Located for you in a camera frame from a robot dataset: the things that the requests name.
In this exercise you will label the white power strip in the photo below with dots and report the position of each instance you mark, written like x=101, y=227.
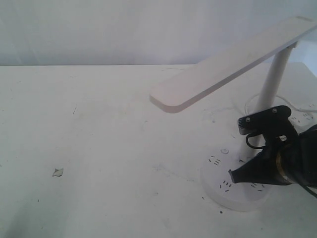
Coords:
x=304, y=117

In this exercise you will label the white desk lamp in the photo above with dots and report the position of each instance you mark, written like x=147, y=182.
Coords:
x=193, y=84

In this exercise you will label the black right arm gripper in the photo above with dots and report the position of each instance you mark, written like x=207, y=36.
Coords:
x=275, y=165

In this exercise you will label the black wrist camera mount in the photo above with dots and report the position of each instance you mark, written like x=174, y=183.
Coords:
x=273, y=124

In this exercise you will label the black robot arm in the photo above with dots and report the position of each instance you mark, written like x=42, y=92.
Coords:
x=308, y=146

